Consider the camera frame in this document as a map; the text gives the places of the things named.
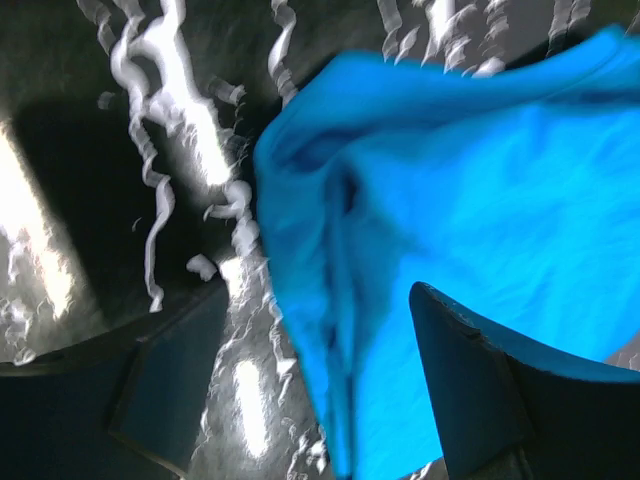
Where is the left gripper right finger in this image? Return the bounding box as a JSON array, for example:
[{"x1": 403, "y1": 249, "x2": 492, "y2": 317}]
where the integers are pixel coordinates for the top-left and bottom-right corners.
[{"x1": 409, "y1": 282, "x2": 639, "y2": 479}]

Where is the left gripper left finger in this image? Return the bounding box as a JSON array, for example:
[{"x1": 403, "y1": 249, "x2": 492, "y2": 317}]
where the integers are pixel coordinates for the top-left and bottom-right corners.
[{"x1": 1, "y1": 284, "x2": 229, "y2": 479}]

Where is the blue t-shirt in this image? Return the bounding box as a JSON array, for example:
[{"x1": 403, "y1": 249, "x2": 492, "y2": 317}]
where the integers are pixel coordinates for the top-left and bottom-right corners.
[{"x1": 254, "y1": 27, "x2": 639, "y2": 479}]

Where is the black marble pattern mat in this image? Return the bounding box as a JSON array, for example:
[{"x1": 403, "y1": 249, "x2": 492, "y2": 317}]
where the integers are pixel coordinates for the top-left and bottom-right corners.
[{"x1": 1, "y1": 1, "x2": 639, "y2": 479}]

